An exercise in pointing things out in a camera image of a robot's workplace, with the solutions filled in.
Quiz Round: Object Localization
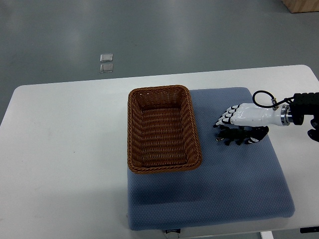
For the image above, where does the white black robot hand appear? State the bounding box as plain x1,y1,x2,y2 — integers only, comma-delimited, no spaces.
213,103,290,144

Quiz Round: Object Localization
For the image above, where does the dark toy crocodile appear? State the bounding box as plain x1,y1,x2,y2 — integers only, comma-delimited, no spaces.
216,125,252,146

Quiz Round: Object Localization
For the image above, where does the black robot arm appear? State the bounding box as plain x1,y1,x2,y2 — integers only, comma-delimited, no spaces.
214,90,319,146

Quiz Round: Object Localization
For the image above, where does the brown wicker basket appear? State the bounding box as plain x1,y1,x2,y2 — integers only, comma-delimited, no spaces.
127,85,202,174

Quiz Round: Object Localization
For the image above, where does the blue foam cushion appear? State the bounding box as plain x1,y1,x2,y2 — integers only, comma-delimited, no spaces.
128,87,295,231

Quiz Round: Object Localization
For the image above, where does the white table leg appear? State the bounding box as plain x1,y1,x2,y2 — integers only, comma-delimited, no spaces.
260,231,274,239

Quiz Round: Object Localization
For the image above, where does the wooden furniture corner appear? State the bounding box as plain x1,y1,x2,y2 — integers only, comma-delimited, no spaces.
282,0,319,13

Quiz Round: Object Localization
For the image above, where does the black table control panel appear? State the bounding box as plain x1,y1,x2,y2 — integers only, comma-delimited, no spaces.
300,226,319,234

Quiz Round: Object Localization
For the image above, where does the upper floor outlet plate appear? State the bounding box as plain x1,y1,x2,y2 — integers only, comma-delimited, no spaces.
100,53,113,62

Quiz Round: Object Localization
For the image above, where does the black cable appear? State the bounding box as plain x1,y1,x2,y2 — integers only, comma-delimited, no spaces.
252,90,296,110

